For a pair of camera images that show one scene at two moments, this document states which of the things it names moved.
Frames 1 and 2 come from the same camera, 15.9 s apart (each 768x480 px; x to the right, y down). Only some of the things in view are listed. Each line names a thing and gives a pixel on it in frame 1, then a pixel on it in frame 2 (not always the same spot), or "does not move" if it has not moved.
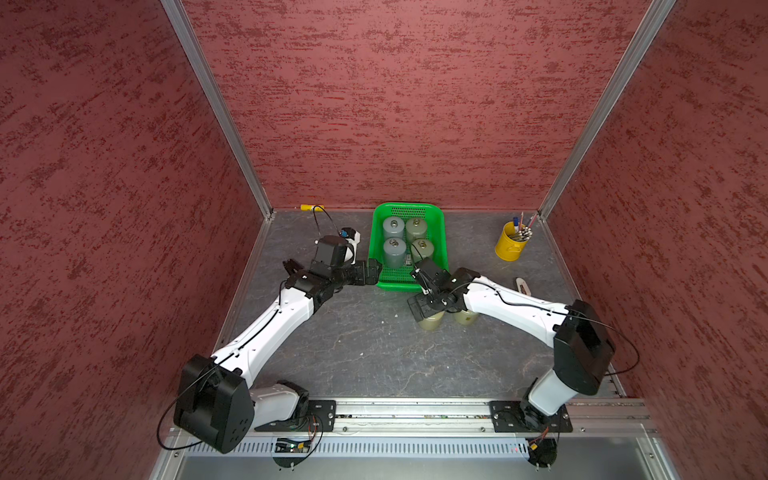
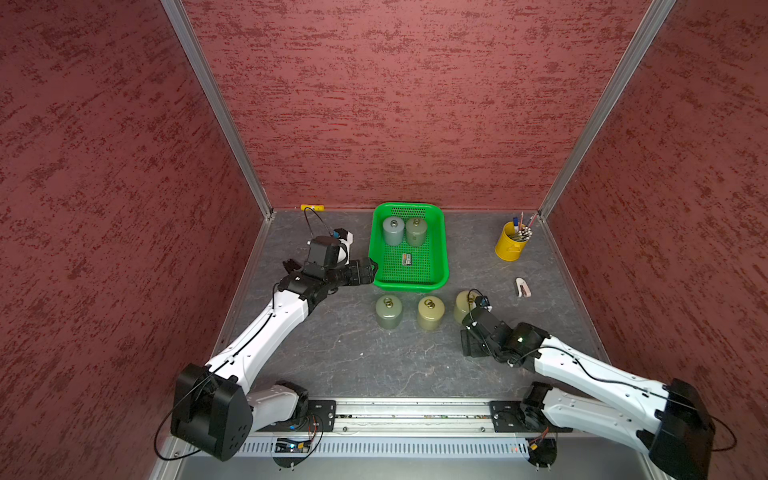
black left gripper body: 354,274 does not move
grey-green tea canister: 416,228 does not move
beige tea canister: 431,322 does not move
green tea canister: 424,249 to 388,312
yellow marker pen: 309,207 does not move
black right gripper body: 429,303 to 476,348
